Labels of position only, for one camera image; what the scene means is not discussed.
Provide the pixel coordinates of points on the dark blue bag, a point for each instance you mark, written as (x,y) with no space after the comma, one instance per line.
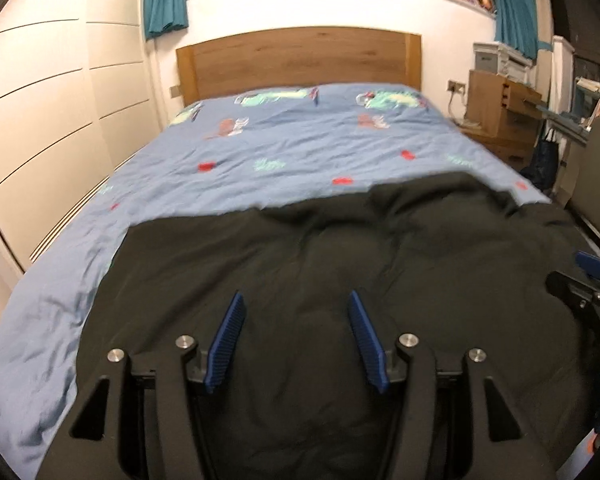
(545,160)

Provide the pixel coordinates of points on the white storage box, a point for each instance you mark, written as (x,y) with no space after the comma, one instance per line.
(490,57)

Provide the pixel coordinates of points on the wall socket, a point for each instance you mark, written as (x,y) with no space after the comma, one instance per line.
(456,87)

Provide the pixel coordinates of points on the black padded jacket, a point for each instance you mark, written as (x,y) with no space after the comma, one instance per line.
(305,260)

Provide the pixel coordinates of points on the blue printed blanket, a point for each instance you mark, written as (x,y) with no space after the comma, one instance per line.
(280,135)

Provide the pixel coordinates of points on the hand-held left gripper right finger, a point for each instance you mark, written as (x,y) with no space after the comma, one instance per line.
(370,345)

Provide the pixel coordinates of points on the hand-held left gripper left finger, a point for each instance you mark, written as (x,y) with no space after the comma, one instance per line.
(225,345)

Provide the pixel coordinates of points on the white wardrobe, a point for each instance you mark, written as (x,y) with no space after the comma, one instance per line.
(40,110)

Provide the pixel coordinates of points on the wooden headboard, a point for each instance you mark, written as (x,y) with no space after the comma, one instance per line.
(300,60)

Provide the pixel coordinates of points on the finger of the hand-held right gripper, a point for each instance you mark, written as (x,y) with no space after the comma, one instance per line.
(575,287)
(595,263)

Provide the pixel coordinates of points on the wooden nightstand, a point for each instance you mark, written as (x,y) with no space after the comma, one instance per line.
(490,110)

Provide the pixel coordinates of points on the white cabinet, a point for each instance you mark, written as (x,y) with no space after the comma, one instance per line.
(562,75)

